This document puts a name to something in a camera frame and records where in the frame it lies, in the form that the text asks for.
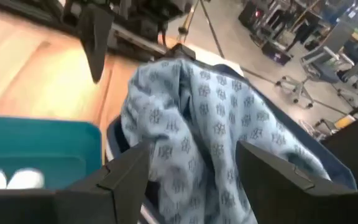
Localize grey office chair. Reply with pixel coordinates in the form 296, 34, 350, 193
275, 46, 343, 110

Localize black table frame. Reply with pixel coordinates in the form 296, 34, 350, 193
0, 0, 173, 60

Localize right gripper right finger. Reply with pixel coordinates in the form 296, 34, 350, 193
236, 141, 316, 224

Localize navy white striped fabric basket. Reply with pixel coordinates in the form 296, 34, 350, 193
105, 58, 358, 224

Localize black floor case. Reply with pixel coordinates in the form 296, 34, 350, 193
261, 42, 293, 66

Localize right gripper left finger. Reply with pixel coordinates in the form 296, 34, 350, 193
97, 141, 151, 224

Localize teal plastic bin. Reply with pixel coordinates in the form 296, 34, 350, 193
0, 114, 103, 191

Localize black floor cable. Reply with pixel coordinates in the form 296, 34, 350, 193
199, 0, 226, 59

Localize light blue patterned gown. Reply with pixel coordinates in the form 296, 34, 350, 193
119, 57, 332, 224

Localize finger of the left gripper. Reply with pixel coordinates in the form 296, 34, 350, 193
78, 5, 115, 85

